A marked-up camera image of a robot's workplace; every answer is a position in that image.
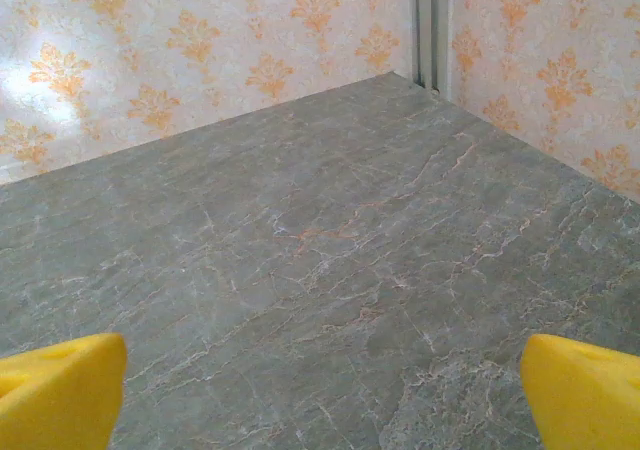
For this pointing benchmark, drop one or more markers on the aluminium corner post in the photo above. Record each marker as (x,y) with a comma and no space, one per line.
(430,20)

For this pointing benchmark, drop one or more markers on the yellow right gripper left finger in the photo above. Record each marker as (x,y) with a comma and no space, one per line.
(60,395)

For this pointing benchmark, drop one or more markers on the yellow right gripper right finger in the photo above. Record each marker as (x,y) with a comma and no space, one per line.
(585,400)

